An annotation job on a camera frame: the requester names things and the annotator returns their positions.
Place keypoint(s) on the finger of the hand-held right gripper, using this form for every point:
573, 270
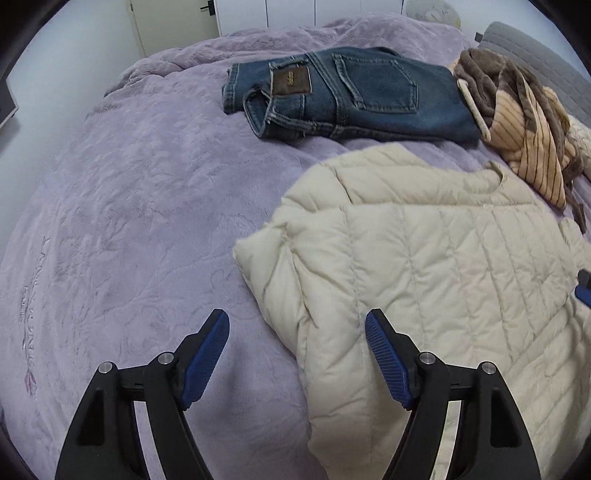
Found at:
585, 288

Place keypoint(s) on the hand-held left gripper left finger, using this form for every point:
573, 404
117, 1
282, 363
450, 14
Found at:
205, 357

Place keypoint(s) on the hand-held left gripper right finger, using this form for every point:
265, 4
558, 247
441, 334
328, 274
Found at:
385, 357

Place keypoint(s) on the cream puffer jacket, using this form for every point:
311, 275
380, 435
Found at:
443, 286

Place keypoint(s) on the brown striped fleece garment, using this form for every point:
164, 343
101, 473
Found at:
526, 124

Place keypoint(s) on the purple plush blanket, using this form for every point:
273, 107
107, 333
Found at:
138, 194

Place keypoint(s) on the grey quilted pillow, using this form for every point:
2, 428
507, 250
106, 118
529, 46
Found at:
531, 50

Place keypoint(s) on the blue denim jeans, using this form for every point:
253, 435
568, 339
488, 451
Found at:
369, 92

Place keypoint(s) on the dark framed screen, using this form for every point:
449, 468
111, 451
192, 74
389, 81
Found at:
7, 104

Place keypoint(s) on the white wardrobe door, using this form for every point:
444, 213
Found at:
184, 23

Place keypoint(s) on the round pale wall clock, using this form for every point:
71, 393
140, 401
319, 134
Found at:
431, 11

